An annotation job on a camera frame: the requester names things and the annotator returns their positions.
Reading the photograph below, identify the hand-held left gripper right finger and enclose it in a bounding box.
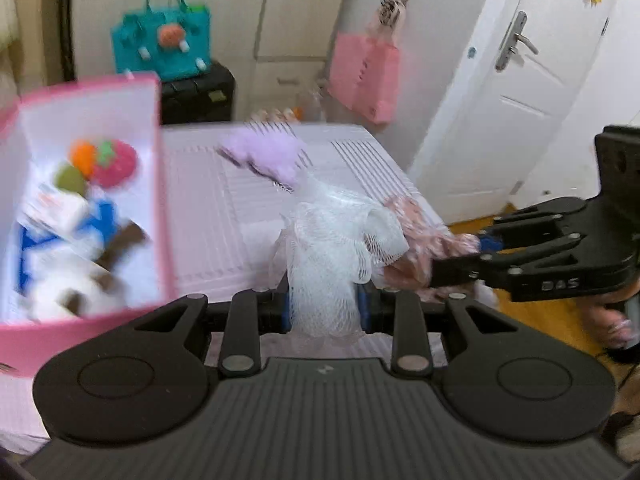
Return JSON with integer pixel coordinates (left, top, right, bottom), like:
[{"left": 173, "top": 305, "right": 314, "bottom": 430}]
[{"left": 356, "top": 282, "right": 521, "bottom": 380}]

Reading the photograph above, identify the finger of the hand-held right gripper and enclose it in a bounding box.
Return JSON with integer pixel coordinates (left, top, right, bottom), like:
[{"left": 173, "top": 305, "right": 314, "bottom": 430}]
[
  {"left": 477, "top": 197, "right": 589, "bottom": 252},
  {"left": 430, "top": 232, "right": 584, "bottom": 291}
]

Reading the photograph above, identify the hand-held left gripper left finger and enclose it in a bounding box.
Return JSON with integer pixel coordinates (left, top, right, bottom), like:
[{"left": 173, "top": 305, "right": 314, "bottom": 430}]
[{"left": 132, "top": 280, "right": 292, "bottom": 378}]

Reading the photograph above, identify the pink floral cloth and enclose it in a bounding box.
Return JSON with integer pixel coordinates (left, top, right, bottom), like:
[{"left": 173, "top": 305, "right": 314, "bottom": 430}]
[{"left": 365, "top": 195, "right": 482, "bottom": 289}]

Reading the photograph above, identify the white mesh bath sponge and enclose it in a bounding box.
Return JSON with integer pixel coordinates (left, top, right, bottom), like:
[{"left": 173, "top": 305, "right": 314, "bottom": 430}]
[{"left": 270, "top": 170, "right": 409, "bottom": 337}]

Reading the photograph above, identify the pink storage box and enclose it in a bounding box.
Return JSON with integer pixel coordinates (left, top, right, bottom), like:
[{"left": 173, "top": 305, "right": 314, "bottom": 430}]
[{"left": 0, "top": 72, "right": 176, "bottom": 378}]

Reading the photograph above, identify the pink strawberry plush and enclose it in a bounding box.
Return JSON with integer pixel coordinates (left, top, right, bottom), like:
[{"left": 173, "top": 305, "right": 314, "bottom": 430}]
[{"left": 92, "top": 139, "right": 141, "bottom": 191}]

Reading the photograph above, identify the white and brown panda plush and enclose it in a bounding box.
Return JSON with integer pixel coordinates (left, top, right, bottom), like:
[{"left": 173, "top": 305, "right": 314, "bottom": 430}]
[{"left": 17, "top": 200, "right": 152, "bottom": 322}]

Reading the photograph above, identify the white milk carton plush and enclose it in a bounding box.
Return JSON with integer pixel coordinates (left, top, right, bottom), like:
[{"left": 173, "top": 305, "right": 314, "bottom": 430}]
[{"left": 20, "top": 187, "right": 92, "bottom": 242}]

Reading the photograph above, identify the green plush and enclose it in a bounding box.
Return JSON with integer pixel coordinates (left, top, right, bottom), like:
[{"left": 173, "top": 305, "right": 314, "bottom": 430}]
[{"left": 53, "top": 162, "right": 90, "bottom": 196}]

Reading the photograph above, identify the orange plush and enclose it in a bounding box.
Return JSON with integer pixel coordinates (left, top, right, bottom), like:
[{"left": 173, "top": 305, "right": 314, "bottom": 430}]
[{"left": 69, "top": 140, "right": 99, "bottom": 179}]

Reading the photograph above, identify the person's right hand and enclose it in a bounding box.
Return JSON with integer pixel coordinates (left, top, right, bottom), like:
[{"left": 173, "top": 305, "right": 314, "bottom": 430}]
[{"left": 592, "top": 280, "right": 640, "bottom": 361}]

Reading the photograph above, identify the white door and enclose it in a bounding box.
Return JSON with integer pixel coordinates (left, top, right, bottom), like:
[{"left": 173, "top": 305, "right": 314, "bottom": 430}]
[{"left": 409, "top": 0, "right": 627, "bottom": 227}]

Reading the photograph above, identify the striped bed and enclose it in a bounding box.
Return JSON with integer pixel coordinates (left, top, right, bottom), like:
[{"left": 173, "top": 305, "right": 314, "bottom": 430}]
[{"left": 0, "top": 122, "right": 452, "bottom": 442}]

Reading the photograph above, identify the purple plush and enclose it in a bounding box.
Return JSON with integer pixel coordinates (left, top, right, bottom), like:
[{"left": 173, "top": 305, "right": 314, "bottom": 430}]
[{"left": 216, "top": 126, "right": 314, "bottom": 194}]

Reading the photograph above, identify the flower print bag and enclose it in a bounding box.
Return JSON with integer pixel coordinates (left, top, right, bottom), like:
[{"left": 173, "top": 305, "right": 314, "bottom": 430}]
[{"left": 249, "top": 104, "right": 307, "bottom": 124}]

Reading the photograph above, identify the pink paper bag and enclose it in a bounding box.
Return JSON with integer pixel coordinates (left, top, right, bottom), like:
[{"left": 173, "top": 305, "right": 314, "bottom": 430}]
[{"left": 327, "top": 30, "right": 401, "bottom": 125}]

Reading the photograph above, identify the black suitcase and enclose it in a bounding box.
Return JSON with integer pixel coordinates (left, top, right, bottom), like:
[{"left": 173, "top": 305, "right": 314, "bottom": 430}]
[{"left": 159, "top": 60, "right": 236, "bottom": 126}]

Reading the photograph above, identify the hanging bag charm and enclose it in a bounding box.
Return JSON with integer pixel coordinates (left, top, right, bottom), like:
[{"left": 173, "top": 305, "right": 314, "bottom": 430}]
[{"left": 377, "top": 0, "right": 412, "bottom": 32}]

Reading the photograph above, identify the teal felt tote bag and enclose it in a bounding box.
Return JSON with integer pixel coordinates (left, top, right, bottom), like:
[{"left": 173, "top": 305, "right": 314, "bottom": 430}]
[{"left": 110, "top": 0, "right": 214, "bottom": 81}]

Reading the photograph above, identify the cream wardrobe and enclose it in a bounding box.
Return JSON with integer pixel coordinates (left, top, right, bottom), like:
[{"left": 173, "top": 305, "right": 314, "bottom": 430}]
[{"left": 65, "top": 0, "right": 362, "bottom": 127}]

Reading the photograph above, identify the silver door handle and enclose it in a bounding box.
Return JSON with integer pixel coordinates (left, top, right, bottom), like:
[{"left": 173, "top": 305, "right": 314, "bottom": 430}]
[{"left": 495, "top": 11, "right": 540, "bottom": 72}]

